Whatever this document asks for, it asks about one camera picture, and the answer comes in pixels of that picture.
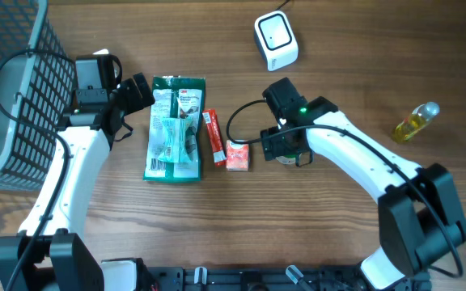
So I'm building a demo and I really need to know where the green lid glass jar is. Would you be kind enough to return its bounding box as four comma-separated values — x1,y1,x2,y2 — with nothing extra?
276,155,296,165

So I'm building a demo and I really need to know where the red tissue pack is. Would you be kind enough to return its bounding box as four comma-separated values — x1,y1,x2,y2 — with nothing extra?
226,140,249,171

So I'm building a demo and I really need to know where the green white glove package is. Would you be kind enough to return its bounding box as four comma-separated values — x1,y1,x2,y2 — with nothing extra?
143,76,205,183

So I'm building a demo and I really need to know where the red stick sachet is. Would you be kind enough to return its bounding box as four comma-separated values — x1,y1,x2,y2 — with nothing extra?
202,109,227,167

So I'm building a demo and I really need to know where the yellow oil bottle silver cap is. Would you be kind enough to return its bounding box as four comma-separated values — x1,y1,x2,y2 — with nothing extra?
392,102,440,143

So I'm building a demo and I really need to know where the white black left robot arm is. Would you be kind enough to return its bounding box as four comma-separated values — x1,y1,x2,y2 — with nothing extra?
0,53,155,290

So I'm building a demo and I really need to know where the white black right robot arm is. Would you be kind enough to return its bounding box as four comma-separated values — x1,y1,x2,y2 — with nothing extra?
261,78,466,290

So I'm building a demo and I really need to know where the white barcode scanner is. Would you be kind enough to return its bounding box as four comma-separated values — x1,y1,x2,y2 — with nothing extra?
254,11,299,71

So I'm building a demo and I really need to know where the grey plastic mesh basket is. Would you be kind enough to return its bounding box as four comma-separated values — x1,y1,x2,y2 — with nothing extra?
0,0,76,191

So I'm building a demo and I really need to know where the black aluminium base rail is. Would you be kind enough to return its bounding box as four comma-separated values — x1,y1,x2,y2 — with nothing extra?
143,264,432,291

